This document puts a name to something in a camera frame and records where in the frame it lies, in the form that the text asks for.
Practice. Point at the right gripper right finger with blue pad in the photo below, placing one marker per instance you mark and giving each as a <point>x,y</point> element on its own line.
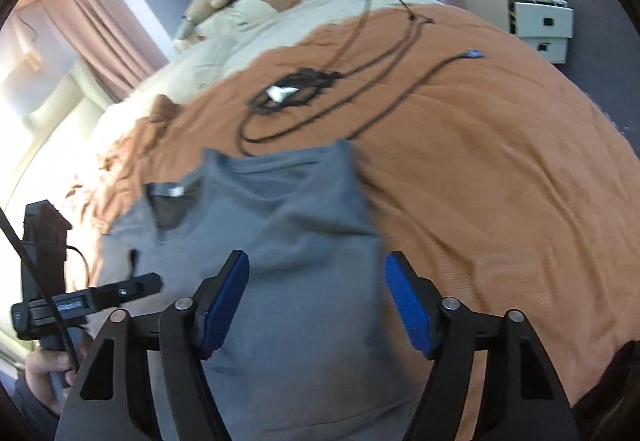
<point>523,397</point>

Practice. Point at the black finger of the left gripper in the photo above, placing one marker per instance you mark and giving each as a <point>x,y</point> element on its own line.
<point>138,287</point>

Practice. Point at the grey t-shirt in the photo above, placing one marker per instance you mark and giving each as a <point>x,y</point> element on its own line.
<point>307,356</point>

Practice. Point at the pink curtain left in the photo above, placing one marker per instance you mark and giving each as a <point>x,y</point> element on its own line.
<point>107,35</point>

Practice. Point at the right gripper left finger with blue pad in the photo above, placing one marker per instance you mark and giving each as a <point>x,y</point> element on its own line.
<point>112,396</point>

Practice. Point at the plush toy beige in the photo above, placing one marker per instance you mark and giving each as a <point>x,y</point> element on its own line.
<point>197,12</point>

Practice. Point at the white bedside drawer cabinet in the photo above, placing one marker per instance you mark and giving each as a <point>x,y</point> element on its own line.
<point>545,25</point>

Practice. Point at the cream bed sheet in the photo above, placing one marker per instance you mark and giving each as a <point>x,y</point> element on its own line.
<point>221,46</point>

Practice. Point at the cream padded headboard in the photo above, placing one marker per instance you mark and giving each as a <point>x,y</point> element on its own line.
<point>77,86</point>

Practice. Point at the orange-brown bed blanket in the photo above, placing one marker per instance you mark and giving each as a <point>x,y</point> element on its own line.
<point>497,176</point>

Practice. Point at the person's left hand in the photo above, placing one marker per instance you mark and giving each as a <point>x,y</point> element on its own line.
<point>39,365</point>

